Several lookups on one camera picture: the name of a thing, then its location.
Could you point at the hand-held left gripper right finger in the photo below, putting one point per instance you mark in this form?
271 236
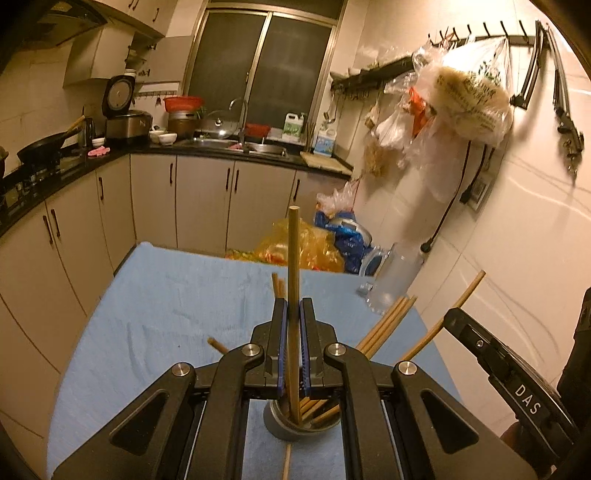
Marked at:
304 360

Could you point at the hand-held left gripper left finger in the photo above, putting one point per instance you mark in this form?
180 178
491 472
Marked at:
282 360

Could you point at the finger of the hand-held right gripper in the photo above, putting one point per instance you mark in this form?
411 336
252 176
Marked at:
508 369

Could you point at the dark grey cup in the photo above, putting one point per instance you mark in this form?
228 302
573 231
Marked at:
277 431

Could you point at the yellow plastic bag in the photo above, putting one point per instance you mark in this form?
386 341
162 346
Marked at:
318 249

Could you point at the clear plastic jug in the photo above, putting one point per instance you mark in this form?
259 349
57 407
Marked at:
392 281

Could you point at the blue table cloth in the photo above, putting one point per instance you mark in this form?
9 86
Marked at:
175 304

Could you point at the blue plastic bag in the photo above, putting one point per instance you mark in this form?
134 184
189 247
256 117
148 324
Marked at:
353 244

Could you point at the clear crumpled plastic bag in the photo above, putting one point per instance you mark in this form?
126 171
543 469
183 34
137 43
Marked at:
337 196

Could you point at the white kitchen base cabinet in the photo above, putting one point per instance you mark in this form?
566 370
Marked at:
198 203

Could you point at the wooden cutting board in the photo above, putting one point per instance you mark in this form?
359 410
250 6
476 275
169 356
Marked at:
325 164

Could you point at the blue label detergent bottle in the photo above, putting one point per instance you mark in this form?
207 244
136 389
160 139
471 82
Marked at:
324 143

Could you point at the steel sink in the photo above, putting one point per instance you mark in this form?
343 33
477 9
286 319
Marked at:
221 144

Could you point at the green label detergent bottle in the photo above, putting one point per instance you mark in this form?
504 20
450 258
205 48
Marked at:
292 129

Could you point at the glass pot lid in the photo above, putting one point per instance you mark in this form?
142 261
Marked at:
220 124

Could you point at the steel faucet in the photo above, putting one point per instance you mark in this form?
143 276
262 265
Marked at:
240 117

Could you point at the white hanging plastic bag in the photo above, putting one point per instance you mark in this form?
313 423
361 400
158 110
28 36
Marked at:
392 127

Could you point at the white bowl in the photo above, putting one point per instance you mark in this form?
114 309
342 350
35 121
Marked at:
156 136
168 138

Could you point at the black folding metal tool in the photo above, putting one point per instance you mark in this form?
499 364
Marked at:
528 69
565 106

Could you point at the black kitchen countertop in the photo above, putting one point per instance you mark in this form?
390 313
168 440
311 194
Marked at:
138 148

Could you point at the brown pot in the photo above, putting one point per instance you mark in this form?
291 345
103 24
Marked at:
182 124

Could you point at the clear bag of noodles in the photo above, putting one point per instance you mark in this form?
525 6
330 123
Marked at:
471 101

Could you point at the red hanging plastic bag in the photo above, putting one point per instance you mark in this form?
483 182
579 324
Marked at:
419 113

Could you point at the pink cloth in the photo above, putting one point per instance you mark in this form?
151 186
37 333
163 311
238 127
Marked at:
98 151

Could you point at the black rice cooker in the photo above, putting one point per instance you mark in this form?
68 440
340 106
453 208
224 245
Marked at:
122 115

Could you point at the dark window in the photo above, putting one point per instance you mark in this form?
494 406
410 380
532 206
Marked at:
263 64

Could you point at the gas stove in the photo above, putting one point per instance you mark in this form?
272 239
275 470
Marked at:
32 177

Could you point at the black wok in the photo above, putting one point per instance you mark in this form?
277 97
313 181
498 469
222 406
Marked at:
41 147

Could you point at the white upper cabinet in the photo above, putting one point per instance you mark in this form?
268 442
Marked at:
138 14

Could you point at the wall socket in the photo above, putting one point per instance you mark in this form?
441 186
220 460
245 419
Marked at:
480 191

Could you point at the black wall hook rack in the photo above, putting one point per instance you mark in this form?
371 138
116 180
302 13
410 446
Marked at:
369 74

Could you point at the black hook rail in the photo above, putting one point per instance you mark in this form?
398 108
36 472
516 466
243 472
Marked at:
480 37

